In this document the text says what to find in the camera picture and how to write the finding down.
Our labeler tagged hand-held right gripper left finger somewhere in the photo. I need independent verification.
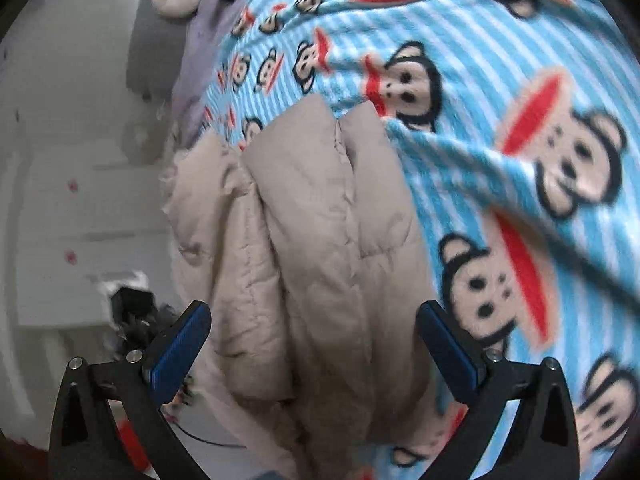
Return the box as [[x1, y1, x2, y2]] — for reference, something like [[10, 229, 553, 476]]
[[48, 301, 212, 480]]

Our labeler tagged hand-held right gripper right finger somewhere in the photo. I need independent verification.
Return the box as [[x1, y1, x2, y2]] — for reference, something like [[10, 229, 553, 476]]
[[416, 301, 581, 480]]

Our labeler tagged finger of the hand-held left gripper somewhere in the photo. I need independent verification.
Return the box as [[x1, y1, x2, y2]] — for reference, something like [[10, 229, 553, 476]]
[[150, 306, 180, 336]]

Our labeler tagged beige quilted comforter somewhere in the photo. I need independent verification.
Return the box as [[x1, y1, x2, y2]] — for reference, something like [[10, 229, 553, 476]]
[[159, 94, 471, 480]]

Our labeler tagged white drawer cabinet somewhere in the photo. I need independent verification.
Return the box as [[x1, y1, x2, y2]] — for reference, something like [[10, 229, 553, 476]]
[[12, 152, 173, 328]]

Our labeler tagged blue striped monkey print blanket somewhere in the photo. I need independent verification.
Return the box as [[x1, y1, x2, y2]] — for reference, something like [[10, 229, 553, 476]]
[[202, 0, 640, 480]]

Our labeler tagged purple grey duvet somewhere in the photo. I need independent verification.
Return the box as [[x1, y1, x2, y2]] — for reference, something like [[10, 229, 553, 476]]
[[167, 0, 278, 151]]

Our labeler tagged black cable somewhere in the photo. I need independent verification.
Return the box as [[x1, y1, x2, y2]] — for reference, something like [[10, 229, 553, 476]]
[[172, 422, 247, 450]]

